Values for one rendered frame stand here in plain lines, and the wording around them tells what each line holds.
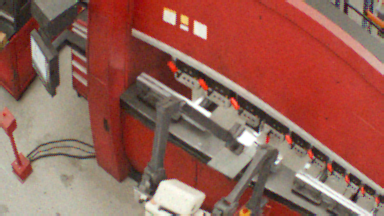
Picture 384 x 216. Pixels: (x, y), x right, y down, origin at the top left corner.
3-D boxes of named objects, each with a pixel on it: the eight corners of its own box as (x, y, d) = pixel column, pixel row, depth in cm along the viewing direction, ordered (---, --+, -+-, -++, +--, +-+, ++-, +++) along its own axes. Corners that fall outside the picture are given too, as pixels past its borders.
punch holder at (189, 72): (174, 78, 431) (175, 58, 419) (184, 69, 436) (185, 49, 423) (196, 92, 426) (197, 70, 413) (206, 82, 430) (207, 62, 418)
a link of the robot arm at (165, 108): (153, 94, 370) (166, 101, 363) (176, 93, 379) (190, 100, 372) (143, 178, 383) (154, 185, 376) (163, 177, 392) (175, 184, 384)
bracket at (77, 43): (47, 53, 454) (46, 47, 449) (66, 34, 467) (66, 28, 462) (73, 74, 439) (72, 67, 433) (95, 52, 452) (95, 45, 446)
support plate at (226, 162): (207, 164, 417) (207, 163, 417) (236, 135, 431) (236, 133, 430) (232, 179, 410) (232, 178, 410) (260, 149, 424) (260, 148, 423)
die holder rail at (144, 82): (136, 88, 466) (136, 78, 459) (142, 82, 470) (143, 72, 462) (204, 131, 447) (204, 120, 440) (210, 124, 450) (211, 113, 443)
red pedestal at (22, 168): (11, 171, 513) (-6, 117, 450) (22, 158, 526) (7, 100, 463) (22, 184, 506) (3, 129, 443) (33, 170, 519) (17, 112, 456)
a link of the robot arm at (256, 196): (260, 145, 374) (274, 153, 367) (267, 142, 378) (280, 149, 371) (242, 208, 392) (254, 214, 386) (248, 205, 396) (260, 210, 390)
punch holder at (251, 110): (235, 115, 416) (237, 94, 403) (244, 105, 420) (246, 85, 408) (256, 128, 410) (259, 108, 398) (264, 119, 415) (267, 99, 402)
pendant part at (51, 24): (31, 70, 449) (29, -5, 384) (51, 53, 459) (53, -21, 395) (54, 109, 424) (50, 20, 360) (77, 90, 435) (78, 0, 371)
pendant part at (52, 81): (31, 64, 433) (30, 32, 406) (41, 56, 438) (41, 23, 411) (52, 98, 412) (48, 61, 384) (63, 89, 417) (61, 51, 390)
